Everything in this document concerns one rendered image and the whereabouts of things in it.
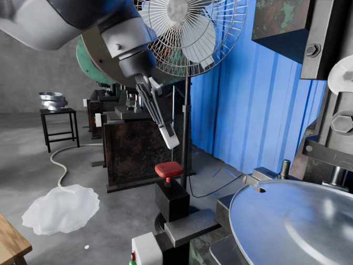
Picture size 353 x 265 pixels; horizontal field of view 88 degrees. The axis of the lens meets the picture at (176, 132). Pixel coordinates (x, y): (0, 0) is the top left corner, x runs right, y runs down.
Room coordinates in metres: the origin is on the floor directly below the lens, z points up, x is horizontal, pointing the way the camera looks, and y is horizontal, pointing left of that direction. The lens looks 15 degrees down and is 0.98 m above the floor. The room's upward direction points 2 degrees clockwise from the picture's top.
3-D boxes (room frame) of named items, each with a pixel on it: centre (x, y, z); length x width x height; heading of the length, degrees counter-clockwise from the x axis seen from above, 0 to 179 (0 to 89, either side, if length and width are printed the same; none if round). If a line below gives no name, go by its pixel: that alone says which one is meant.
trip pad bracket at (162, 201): (0.43, 0.01, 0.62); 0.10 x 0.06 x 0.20; 27
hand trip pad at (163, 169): (0.45, 0.02, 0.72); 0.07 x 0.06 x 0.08; 117
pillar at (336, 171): (0.36, -0.36, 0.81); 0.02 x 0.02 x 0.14
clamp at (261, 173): (0.41, -0.26, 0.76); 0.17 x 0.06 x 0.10; 27
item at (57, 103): (2.60, 1.72, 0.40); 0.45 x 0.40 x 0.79; 39
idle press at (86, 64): (3.51, 1.01, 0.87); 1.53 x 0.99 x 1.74; 120
